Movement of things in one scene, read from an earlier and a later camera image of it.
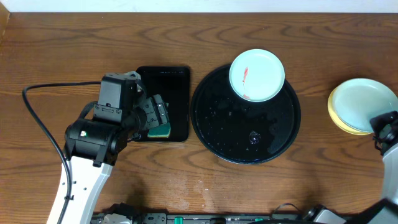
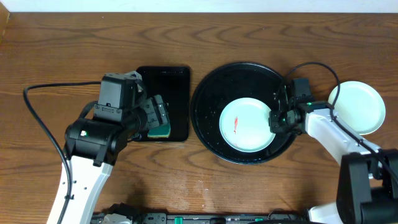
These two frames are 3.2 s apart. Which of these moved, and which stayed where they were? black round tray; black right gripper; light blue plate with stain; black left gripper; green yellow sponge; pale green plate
Moved: black right gripper; pale green plate; light blue plate with stain
Stayed: black round tray; green yellow sponge; black left gripper
